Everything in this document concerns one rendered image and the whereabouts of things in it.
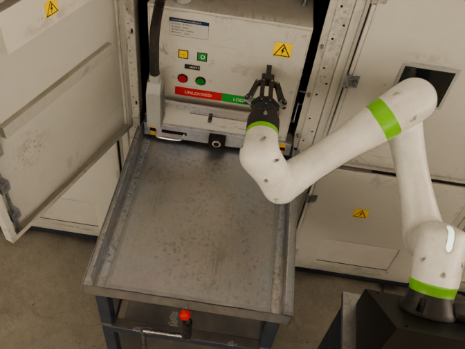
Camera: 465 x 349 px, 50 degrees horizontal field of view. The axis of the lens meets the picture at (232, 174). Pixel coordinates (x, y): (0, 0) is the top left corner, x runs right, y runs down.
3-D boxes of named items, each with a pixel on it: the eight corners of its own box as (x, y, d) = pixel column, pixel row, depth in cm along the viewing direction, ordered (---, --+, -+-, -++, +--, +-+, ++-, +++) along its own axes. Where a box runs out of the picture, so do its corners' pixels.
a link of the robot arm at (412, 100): (438, 109, 144) (414, 73, 144) (452, 104, 131) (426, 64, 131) (383, 143, 146) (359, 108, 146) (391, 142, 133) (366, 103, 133)
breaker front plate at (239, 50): (283, 145, 183) (311, 32, 147) (151, 125, 183) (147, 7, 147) (284, 143, 184) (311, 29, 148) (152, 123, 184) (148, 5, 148)
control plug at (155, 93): (160, 128, 169) (160, 88, 156) (147, 126, 169) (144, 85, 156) (165, 113, 174) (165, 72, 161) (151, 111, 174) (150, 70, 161)
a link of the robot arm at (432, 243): (445, 288, 147) (459, 224, 146) (463, 303, 132) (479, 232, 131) (400, 278, 149) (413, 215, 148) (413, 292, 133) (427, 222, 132)
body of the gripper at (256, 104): (247, 127, 147) (250, 105, 153) (276, 131, 147) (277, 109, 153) (250, 107, 141) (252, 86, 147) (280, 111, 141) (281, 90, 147)
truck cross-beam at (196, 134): (288, 156, 186) (292, 144, 181) (144, 133, 186) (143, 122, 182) (289, 146, 189) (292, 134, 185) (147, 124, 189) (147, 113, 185)
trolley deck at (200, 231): (289, 325, 150) (293, 316, 146) (84, 293, 151) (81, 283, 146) (296, 160, 195) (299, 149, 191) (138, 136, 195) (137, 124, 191)
